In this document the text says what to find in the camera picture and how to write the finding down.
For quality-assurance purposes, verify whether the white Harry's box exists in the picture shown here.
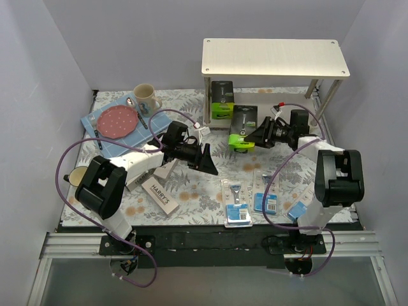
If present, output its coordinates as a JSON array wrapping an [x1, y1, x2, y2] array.
[[142, 177, 179, 215], [126, 169, 154, 192], [153, 159, 178, 180]]

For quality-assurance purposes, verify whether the black green Gillette Labs box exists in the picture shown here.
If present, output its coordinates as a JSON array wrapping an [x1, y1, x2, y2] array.
[[211, 81, 235, 119]]

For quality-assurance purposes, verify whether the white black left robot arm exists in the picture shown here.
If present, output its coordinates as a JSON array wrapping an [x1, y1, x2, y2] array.
[[75, 140, 218, 255]]

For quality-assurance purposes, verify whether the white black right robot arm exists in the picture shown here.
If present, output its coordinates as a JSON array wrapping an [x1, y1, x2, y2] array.
[[245, 117, 365, 254]]

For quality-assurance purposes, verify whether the clear blue razor blister pack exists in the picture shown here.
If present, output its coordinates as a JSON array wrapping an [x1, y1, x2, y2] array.
[[221, 179, 252, 228]]

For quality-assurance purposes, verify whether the beige ceramic mug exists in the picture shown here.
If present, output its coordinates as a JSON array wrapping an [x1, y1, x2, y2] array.
[[133, 84, 163, 117]]

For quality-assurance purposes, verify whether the blue checked cloth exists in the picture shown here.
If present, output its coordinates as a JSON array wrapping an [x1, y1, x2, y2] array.
[[79, 95, 175, 158]]

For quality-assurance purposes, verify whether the silver spoon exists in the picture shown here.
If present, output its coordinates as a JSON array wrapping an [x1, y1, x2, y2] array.
[[126, 97, 148, 130]]

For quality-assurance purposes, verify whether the pink dotted plate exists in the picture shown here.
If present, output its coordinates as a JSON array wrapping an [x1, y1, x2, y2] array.
[[96, 105, 139, 140]]

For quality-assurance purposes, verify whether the silver fork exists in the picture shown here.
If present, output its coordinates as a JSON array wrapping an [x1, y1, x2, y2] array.
[[88, 114, 103, 151]]

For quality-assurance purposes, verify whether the cream enamel cup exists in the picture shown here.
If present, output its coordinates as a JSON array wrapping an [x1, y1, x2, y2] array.
[[63, 166, 88, 187]]

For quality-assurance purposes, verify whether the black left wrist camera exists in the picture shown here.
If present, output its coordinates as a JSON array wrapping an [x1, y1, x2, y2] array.
[[162, 121, 188, 146]]

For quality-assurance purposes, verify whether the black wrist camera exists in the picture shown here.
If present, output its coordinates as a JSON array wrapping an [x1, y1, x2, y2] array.
[[289, 109, 310, 135], [162, 121, 188, 146]]

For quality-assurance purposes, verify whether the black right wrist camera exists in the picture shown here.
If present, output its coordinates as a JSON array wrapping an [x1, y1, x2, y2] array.
[[289, 109, 310, 135]]

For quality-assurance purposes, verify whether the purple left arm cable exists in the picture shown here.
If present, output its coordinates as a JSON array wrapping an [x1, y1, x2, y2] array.
[[55, 109, 205, 289]]

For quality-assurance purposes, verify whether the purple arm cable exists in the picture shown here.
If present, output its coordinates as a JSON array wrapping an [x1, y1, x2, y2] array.
[[261, 101, 337, 278], [55, 109, 205, 289]]

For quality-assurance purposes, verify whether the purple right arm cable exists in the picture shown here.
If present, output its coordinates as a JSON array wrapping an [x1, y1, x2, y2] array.
[[261, 101, 337, 278]]

